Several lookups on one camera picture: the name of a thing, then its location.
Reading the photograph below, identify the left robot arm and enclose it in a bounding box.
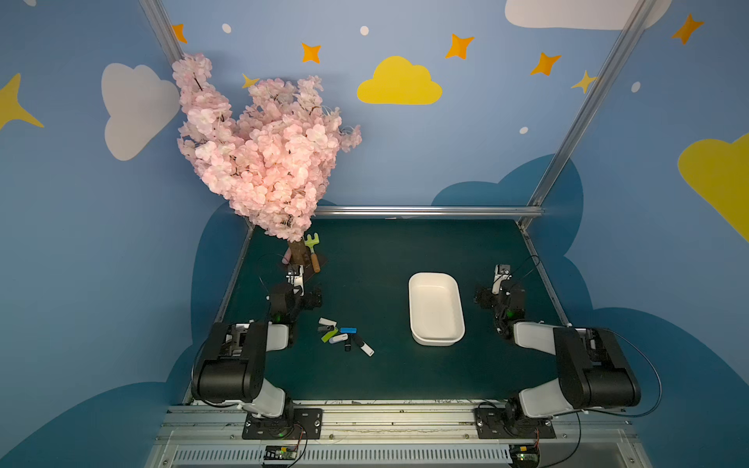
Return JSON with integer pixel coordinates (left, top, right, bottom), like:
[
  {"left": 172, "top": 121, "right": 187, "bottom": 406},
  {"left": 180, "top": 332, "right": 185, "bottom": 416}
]
[{"left": 191, "top": 265, "right": 322, "bottom": 420}]

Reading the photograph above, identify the green toy rake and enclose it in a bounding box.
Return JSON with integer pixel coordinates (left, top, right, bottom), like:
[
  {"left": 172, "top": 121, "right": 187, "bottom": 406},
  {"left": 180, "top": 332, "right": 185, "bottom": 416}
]
[{"left": 304, "top": 233, "right": 321, "bottom": 273}]

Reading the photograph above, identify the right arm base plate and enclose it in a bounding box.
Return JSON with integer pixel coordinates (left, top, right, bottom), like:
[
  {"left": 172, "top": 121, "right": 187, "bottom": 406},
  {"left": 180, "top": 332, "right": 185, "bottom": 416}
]
[{"left": 473, "top": 406, "right": 556, "bottom": 440}]

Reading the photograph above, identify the white capsule usb drive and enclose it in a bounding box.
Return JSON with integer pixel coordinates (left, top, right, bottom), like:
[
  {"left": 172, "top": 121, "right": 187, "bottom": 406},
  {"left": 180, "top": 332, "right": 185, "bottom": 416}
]
[{"left": 329, "top": 333, "right": 349, "bottom": 344}]

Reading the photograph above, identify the black white usb drive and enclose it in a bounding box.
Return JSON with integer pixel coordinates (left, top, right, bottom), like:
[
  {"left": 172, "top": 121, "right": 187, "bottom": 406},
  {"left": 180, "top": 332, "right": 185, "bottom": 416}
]
[{"left": 351, "top": 333, "right": 375, "bottom": 357}]

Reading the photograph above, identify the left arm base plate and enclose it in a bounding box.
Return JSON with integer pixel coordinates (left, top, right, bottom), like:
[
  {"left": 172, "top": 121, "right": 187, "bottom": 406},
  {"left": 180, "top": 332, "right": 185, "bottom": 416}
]
[{"left": 242, "top": 408, "right": 324, "bottom": 441}]

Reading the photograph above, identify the white storage box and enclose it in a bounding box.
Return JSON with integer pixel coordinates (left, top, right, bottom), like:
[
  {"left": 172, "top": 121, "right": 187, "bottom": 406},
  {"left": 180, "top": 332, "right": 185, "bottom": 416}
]
[{"left": 409, "top": 272, "right": 465, "bottom": 347}]

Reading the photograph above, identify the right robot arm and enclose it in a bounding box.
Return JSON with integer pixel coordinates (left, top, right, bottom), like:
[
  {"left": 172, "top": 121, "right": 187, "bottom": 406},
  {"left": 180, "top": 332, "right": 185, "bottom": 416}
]
[{"left": 475, "top": 264, "right": 642, "bottom": 422}]

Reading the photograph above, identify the pink cherry blossom tree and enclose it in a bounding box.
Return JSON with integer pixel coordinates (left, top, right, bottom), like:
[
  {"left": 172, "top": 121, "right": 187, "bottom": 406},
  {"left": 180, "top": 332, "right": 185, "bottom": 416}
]
[{"left": 173, "top": 54, "right": 362, "bottom": 246}]

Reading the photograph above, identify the aluminium front rail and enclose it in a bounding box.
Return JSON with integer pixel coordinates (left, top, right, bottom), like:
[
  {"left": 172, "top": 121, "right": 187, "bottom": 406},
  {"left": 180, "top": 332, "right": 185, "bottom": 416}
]
[{"left": 146, "top": 400, "right": 651, "bottom": 467}]

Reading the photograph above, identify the green usb drive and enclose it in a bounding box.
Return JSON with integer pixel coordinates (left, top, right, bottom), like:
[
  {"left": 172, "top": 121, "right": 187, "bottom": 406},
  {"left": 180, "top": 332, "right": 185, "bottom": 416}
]
[{"left": 321, "top": 328, "right": 339, "bottom": 342}]

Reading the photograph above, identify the circuit board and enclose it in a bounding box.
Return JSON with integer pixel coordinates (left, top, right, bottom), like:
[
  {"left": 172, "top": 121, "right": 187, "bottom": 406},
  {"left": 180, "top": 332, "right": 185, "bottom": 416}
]
[
  {"left": 509, "top": 445, "right": 540, "bottom": 468},
  {"left": 263, "top": 446, "right": 298, "bottom": 463}
]

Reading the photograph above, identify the right circuit board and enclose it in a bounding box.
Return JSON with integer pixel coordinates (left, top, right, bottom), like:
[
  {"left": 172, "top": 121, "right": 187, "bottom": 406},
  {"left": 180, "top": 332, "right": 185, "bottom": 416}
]
[{"left": 509, "top": 445, "right": 540, "bottom": 468}]

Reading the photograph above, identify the left circuit board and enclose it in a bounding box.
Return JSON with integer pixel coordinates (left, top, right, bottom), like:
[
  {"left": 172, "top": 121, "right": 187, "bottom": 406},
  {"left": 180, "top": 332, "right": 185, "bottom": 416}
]
[{"left": 263, "top": 446, "right": 298, "bottom": 463}]

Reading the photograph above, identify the aluminium frame bar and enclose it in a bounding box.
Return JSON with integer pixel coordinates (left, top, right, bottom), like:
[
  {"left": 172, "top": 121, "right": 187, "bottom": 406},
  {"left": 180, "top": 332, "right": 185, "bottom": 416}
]
[{"left": 315, "top": 206, "right": 543, "bottom": 220}]

